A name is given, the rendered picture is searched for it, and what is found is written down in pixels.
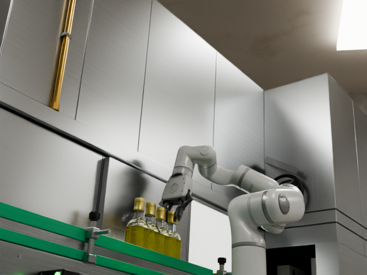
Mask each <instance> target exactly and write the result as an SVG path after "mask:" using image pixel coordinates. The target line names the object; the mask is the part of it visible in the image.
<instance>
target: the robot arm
mask: <svg viewBox="0 0 367 275"><path fill-rule="evenodd" d="M196 164H197V166H198V171H199V173H200V174H201V175H202V176H203V177H204V178H206V179H207V180H209V181H211V182H213V183H215V184H218V185H221V186H235V187H237V188H239V189H241V190H243V191H245V192H246V193H248V194H245V195H241V196H238V197H236V198H234V199H233V200H232V201H231V202H230V203H229V205H228V218H229V223H230V230H231V240H232V275H267V265H266V245H265V240H264V238H263V236H262V235H261V234H260V233H259V231H258V229H257V228H258V227H259V226H261V227H262V228H263V229H264V230H265V231H267V232H270V233H272V234H280V233H281V232H283V230H284V228H285V225H286V223H292V222H297V221H299V220H301V219H302V217H303V215H304V212H305V204H304V198H303V195H302V193H301V191H300V190H299V189H298V188H297V187H296V186H294V185H292V184H287V183H285V184H282V185H279V184H278V183H277V182H276V181H275V180H273V179H271V178H269V177H267V176H265V175H263V174H261V173H259V172H257V171H255V170H253V169H251V168H249V167H247V166H245V165H240V166H239V167H238V168H237V169H236V170H235V171H230V170H226V169H224V168H222V167H220V166H218V165H217V159H216V151H215V149H214V148H213V147H212V146H209V145H202V146H193V147H192V146H187V145H185V146H181V147H180V148H179V149H178V152H177V156H176V160H175V164H174V168H173V172H172V175H171V176H170V178H169V179H168V181H167V184H166V185H165V188H164V191H163V194H162V200H161V201H160V203H159V205H160V206H161V207H165V208H166V217H165V219H166V220H165V222H166V223H167V216H168V212H169V211H170V210H171V208H172V206H174V205H178V207H177V208H176V211H175V216H174V217H175V218H176V219H177V220H179V221H181V218H182V214H183V211H184V210H185V209H186V207H187V206H188V204H189V203H190V202H192V201H193V198H192V196H191V194H192V176H193V171H194V167H195V165H196ZM167 206H169V207H168V208H167Z"/></svg>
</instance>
